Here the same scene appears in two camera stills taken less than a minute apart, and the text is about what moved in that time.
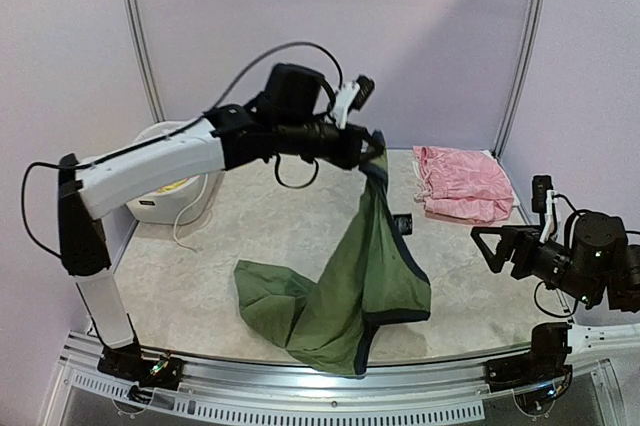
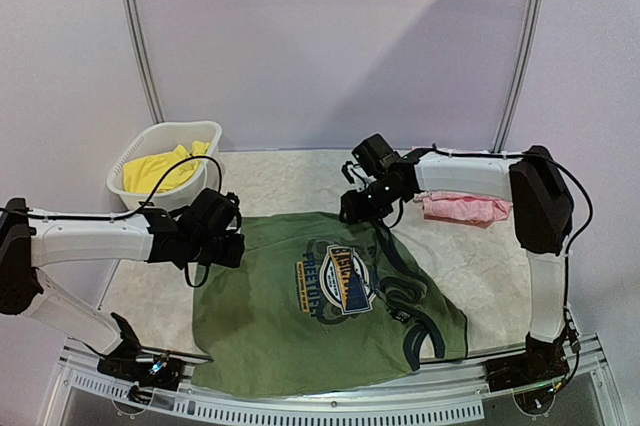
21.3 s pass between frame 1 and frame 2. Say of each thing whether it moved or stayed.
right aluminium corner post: stayed
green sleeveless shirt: moved
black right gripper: moved
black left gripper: moved
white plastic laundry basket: stayed
